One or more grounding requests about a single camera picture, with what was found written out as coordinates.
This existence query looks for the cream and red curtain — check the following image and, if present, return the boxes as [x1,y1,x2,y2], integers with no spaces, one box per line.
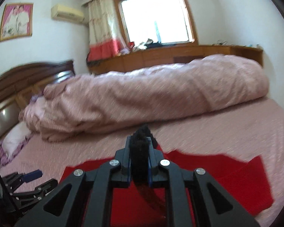
[86,0,124,63]

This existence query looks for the red knitted sweater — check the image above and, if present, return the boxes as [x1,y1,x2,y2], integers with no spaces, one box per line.
[59,144,274,227]

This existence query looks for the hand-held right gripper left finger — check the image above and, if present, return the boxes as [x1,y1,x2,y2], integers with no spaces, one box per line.
[14,136,133,227]

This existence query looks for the pile of small clutter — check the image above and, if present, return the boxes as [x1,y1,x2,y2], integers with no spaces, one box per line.
[119,38,164,55]

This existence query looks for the pink bed sheet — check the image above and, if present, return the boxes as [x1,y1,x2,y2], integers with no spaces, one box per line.
[0,97,284,227]

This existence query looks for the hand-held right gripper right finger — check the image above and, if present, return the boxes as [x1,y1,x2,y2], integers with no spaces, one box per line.
[147,136,261,227]

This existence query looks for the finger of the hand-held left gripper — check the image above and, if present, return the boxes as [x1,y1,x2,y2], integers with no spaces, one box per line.
[13,179,58,204]
[2,169,43,188]

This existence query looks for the wooden framed window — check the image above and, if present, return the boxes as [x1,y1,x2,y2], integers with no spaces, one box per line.
[113,0,199,51]

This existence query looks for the pink duvet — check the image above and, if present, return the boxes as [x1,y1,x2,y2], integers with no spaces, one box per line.
[19,54,270,143]

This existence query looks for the black fuzzy cloth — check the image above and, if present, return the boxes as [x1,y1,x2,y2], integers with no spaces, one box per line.
[129,124,166,218]

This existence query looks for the cream air conditioner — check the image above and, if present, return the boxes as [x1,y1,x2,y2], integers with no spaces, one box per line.
[51,3,85,26]

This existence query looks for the long wooden cabinet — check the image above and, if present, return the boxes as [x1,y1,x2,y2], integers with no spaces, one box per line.
[88,44,264,75]

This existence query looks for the framed wall photo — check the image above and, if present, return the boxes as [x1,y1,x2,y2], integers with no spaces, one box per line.
[0,3,34,43]

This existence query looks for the white and purple pillow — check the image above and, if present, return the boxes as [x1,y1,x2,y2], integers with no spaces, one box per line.
[0,122,35,169]

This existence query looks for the brown wooden headboard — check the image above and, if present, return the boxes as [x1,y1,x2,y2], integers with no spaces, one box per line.
[0,60,76,145]

